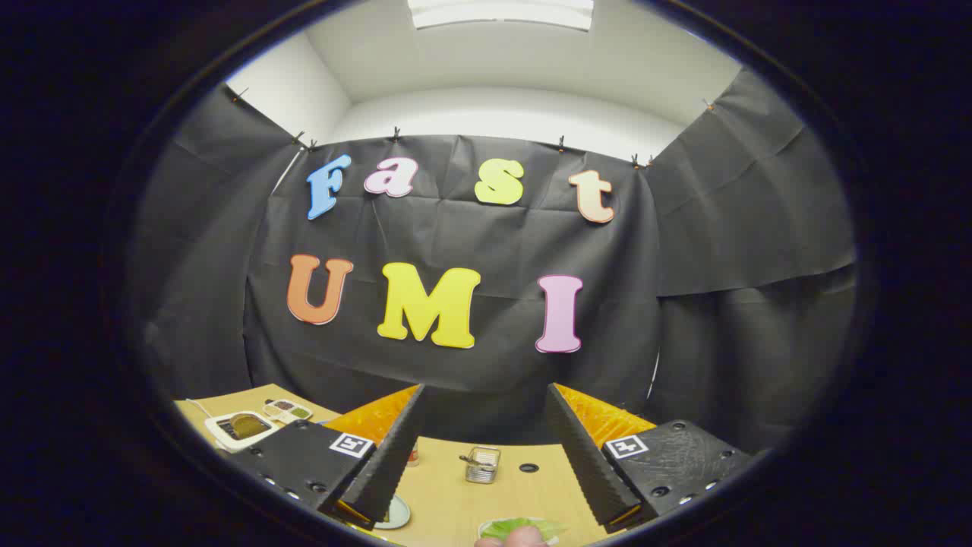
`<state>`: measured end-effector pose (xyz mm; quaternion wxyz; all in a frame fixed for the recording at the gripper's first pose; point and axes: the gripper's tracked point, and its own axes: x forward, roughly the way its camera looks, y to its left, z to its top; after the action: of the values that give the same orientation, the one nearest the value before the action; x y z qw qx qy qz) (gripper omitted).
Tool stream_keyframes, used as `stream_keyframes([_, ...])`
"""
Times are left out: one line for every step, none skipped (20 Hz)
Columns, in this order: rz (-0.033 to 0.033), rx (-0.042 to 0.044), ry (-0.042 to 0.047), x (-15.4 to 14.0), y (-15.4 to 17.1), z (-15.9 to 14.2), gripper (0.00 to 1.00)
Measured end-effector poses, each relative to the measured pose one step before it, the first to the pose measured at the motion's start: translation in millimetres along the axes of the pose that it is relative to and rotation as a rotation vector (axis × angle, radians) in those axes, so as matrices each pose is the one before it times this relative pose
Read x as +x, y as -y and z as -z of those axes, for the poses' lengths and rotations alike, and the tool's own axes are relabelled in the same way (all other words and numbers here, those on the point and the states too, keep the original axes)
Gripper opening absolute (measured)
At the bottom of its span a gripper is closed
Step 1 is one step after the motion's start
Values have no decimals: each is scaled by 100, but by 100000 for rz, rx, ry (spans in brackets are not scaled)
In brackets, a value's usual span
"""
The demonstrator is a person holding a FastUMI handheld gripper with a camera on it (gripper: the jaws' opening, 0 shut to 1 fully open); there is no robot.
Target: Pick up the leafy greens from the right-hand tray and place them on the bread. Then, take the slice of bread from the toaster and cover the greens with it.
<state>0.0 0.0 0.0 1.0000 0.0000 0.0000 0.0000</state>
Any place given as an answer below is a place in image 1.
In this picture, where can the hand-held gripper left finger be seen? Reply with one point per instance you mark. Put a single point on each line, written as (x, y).
(391, 463)

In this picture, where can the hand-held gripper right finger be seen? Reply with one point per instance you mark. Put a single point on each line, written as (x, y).
(588, 463)

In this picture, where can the brown bread slice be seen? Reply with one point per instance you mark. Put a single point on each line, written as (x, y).
(247, 425)

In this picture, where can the clear plastic water bottle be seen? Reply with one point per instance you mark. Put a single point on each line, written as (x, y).
(413, 456)

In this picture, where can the blue plate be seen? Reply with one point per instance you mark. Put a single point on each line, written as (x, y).
(399, 513)

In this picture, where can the green lettuce leaf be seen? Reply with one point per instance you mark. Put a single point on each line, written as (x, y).
(524, 526)

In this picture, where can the pale green plate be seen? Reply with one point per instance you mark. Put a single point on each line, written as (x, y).
(481, 529)

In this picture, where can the white seasoning tray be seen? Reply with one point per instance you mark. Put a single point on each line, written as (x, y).
(288, 410)

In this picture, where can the white toaster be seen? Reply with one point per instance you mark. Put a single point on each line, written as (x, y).
(220, 437)

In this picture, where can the row of small cloth clips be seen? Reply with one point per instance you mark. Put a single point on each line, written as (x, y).
(396, 134)

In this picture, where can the ceiling light panel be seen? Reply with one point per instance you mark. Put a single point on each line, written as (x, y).
(501, 14)

